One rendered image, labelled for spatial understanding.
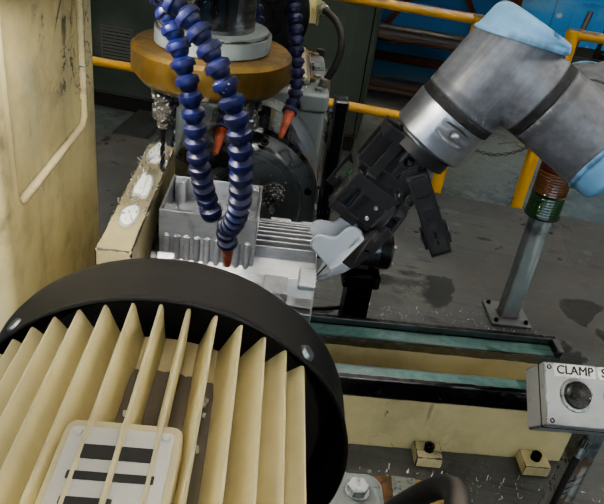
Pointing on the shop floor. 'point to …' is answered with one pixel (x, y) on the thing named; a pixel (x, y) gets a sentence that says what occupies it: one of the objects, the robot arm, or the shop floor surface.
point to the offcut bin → (592, 49)
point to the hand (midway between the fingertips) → (329, 273)
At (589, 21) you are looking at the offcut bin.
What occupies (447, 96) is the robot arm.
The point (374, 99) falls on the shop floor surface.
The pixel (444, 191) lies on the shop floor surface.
